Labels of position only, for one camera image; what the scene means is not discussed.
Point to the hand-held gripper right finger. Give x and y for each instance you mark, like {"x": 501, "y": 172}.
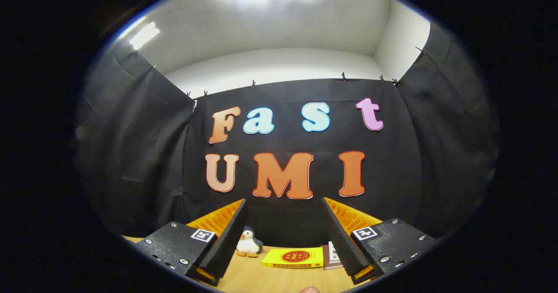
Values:
{"x": 342, "y": 240}

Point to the penguin plush toy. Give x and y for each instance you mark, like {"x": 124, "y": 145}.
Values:
{"x": 248, "y": 245}

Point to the small ceiling light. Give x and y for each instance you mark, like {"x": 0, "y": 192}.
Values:
{"x": 144, "y": 35}

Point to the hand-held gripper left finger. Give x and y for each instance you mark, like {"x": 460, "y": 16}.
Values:
{"x": 226, "y": 240}

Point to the white paperback book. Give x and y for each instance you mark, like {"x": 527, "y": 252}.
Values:
{"x": 326, "y": 258}
{"x": 333, "y": 251}

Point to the black backdrop cloth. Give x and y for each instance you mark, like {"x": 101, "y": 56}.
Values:
{"x": 392, "y": 162}

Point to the yellow book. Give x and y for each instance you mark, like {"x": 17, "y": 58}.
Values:
{"x": 292, "y": 257}

